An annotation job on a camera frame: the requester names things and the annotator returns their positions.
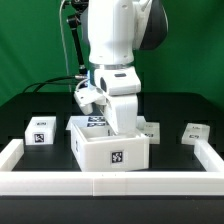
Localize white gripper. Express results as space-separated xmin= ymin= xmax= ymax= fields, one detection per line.
xmin=94 ymin=68 xmax=141 ymax=134

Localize white cabinet door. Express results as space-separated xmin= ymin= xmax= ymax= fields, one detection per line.
xmin=137 ymin=122 xmax=160 ymax=144
xmin=181 ymin=123 xmax=210 ymax=145

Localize white cabinet body box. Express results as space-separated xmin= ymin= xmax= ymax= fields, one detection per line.
xmin=71 ymin=124 xmax=149 ymax=172

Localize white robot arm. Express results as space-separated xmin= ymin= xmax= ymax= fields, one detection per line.
xmin=82 ymin=0 xmax=168 ymax=134

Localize white cabinet top block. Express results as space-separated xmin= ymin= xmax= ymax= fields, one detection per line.
xmin=25 ymin=116 xmax=56 ymax=145

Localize white base marker plate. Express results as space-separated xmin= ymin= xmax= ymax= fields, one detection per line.
xmin=66 ymin=116 xmax=146 ymax=131

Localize white U-shaped fence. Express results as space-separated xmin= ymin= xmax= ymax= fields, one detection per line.
xmin=0 ymin=139 xmax=224 ymax=196

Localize black cable bundle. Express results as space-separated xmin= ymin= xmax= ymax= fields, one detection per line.
xmin=22 ymin=75 xmax=88 ymax=94

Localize grey hanging cable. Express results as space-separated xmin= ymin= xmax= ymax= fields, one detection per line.
xmin=59 ymin=0 xmax=73 ymax=93

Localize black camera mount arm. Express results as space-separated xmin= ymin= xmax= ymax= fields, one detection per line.
xmin=67 ymin=0 xmax=88 ymax=80

